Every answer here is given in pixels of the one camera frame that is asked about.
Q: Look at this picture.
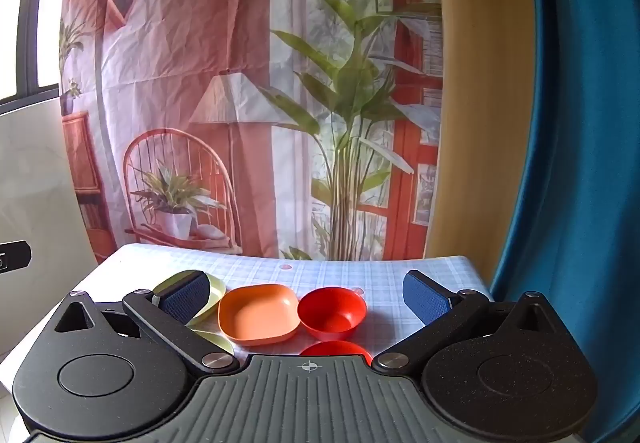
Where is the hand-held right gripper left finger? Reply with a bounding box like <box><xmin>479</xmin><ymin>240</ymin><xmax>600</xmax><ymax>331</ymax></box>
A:
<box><xmin>54</xmin><ymin>271</ymin><xmax>241</xmax><ymax>377</ymax></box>

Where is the dark window frame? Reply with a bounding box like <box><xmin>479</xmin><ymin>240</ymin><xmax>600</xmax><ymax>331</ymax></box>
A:
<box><xmin>15</xmin><ymin>0</ymin><xmax>61</xmax><ymax>101</ymax></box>

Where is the red round bowl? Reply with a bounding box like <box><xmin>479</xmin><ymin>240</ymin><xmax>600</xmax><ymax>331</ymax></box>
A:
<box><xmin>299</xmin><ymin>340</ymin><xmax>373</xmax><ymax>366</ymax></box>
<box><xmin>297</xmin><ymin>287</ymin><xmax>368</xmax><ymax>341</ymax></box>

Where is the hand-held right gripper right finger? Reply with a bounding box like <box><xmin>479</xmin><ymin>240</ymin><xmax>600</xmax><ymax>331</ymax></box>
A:
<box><xmin>372</xmin><ymin>269</ymin><xmax>568</xmax><ymax>377</ymax></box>

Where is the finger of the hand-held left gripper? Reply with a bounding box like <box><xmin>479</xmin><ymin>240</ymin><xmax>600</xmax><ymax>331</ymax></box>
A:
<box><xmin>0</xmin><ymin>240</ymin><xmax>32</xmax><ymax>274</ymax></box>

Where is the blue curtain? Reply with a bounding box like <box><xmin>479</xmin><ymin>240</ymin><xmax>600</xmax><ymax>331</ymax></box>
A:
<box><xmin>487</xmin><ymin>0</ymin><xmax>640</xmax><ymax>443</ymax></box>

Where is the green square bowl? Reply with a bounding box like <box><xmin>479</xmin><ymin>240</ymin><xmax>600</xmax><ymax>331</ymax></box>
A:
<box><xmin>152</xmin><ymin>270</ymin><xmax>227</xmax><ymax>328</ymax></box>

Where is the yellow wooden board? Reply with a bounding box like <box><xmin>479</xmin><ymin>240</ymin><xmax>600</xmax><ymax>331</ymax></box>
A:
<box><xmin>424</xmin><ymin>0</ymin><xmax>541</xmax><ymax>274</ymax></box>

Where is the white panel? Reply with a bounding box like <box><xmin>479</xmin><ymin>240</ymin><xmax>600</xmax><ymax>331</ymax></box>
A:
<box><xmin>0</xmin><ymin>95</ymin><xmax>101</xmax><ymax>359</ymax></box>

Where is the printed backdrop cloth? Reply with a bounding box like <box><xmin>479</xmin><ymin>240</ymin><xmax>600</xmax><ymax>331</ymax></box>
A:
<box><xmin>59</xmin><ymin>0</ymin><xmax>446</xmax><ymax>264</ymax></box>

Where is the orange square bowl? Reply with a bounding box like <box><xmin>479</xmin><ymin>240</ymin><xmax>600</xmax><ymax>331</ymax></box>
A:
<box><xmin>218</xmin><ymin>284</ymin><xmax>301</xmax><ymax>347</ymax></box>

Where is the blue plaid tablecloth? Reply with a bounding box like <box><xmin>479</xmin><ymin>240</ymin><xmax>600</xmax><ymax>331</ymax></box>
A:
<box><xmin>0</xmin><ymin>243</ymin><xmax>496</xmax><ymax>364</ymax></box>

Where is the light green plate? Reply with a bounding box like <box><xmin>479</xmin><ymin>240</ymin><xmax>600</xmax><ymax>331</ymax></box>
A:
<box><xmin>190</xmin><ymin>329</ymin><xmax>236</xmax><ymax>358</ymax></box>

